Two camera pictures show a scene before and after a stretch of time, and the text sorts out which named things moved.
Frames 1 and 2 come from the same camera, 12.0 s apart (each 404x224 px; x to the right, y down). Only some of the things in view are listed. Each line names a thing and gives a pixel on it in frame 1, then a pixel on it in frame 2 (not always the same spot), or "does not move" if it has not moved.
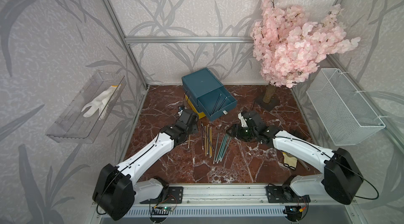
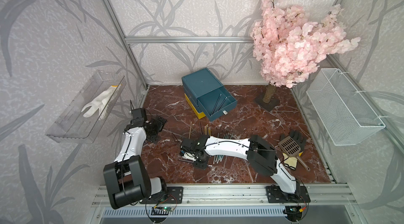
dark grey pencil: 222,103 does not move
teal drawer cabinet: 200,82 does not move
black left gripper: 195,126 → 159,125
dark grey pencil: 215,105 does not move
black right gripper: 235,131 → 199,166
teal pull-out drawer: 216,102 does not move
